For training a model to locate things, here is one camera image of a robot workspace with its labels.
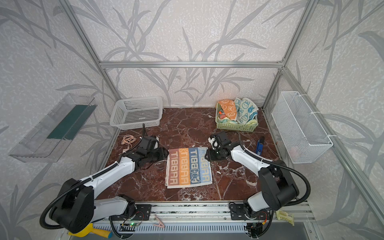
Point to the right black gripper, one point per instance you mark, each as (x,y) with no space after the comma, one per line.
(212,155)

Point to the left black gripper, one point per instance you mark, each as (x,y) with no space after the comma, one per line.
(160,153)

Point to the striped rabbit text towel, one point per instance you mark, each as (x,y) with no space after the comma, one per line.
(187,167)

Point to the orange rabbit pattern towel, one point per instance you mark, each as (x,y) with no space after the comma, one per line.
(227,110)

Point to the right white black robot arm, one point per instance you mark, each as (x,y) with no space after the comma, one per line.
(280,185)

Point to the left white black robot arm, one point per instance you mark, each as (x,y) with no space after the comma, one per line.
(77,204)

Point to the green plastic basket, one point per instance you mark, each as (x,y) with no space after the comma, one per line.
(231,126)

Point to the blue marker pen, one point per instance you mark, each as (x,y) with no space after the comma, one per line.
(260,145)

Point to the white perforated plastic basket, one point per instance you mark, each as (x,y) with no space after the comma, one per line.
(134,113)

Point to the teal rabbit pattern towel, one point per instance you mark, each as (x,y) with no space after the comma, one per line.
(247,111)

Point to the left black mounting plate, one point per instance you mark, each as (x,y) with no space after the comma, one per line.
(142,213)

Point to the black mounting plate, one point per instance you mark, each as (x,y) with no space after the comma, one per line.
(242,212)
(142,213)

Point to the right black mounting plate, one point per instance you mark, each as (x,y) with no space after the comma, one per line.
(242,212)

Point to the pink clothespin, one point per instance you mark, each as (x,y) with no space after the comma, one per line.
(158,223)

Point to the yellow paper tag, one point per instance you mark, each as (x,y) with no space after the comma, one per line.
(285,216)

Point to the yellow plastic scoop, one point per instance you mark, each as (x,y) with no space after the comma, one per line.
(89,229)

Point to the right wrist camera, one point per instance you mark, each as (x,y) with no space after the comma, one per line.
(213,142)

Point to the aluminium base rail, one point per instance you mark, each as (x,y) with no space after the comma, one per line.
(202,217)

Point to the white wire mesh basket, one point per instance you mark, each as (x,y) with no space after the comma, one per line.
(302,133)

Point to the clear acrylic wall shelf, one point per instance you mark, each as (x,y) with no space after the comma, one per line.
(50,138)

